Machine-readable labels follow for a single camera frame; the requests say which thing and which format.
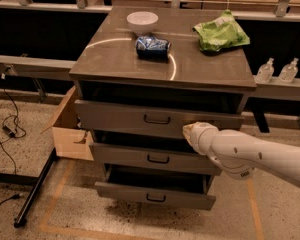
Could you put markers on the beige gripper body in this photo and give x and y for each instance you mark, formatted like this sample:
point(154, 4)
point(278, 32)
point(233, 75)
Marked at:
point(199, 136)

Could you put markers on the grey top drawer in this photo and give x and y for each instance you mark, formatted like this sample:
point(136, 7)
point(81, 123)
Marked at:
point(147, 121)

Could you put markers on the grey drawer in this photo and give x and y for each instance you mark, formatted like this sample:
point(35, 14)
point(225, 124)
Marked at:
point(153, 159)
point(159, 187)
point(147, 121)

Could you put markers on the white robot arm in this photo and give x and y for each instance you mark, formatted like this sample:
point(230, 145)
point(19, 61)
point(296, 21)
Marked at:
point(238, 154)

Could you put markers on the grey middle drawer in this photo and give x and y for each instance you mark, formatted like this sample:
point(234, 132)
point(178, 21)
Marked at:
point(153, 159)

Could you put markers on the grey bottom drawer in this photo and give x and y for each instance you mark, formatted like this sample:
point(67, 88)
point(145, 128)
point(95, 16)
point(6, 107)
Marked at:
point(159, 187)

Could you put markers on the grey metal drawer cabinet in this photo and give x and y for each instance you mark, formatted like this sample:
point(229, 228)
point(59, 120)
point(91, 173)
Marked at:
point(110, 70)

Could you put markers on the clear sanitizer bottle left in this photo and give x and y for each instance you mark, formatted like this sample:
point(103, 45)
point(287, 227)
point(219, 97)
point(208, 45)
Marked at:
point(265, 71)

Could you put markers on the clear sanitizer bottle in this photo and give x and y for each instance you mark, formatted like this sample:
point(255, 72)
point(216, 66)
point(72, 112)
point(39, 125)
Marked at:
point(265, 71)
point(289, 71)

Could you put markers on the blue soda can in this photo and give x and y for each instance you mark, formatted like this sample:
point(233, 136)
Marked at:
point(151, 46)

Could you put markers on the green chip bag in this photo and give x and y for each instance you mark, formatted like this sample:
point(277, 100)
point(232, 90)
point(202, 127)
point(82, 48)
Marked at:
point(221, 33)

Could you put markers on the clear sanitizer bottle right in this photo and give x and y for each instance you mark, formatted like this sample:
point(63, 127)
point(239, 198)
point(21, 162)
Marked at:
point(289, 71)

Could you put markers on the white bowl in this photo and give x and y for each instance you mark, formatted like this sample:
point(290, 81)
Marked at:
point(142, 22)

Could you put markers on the cardboard box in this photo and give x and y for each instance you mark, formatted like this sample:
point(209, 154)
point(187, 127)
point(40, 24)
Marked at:
point(70, 141)

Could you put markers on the black metal floor bar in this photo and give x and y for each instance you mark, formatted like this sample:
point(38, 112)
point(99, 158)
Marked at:
point(21, 219)

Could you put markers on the grey metal shelf rail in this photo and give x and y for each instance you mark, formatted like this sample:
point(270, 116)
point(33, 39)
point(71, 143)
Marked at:
point(35, 67)

